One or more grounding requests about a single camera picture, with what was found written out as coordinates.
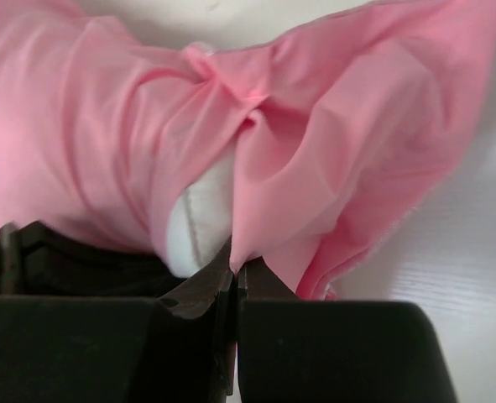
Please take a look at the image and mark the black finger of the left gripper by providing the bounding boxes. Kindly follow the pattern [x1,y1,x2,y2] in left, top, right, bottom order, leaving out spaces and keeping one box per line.
[0,221,184,297]

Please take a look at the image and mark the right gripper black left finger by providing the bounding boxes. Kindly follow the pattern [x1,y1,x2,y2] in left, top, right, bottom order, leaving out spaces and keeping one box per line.
[0,247,235,402]

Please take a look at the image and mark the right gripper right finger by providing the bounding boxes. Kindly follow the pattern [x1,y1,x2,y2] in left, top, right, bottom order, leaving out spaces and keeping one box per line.
[237,259,457,402]

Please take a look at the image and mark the white pillow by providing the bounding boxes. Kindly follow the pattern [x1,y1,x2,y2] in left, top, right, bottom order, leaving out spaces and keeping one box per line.
[166,149,234,278]

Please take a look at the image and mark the pink pillowcase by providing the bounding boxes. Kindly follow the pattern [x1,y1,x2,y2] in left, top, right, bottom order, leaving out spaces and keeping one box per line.
[0,1,496,299]

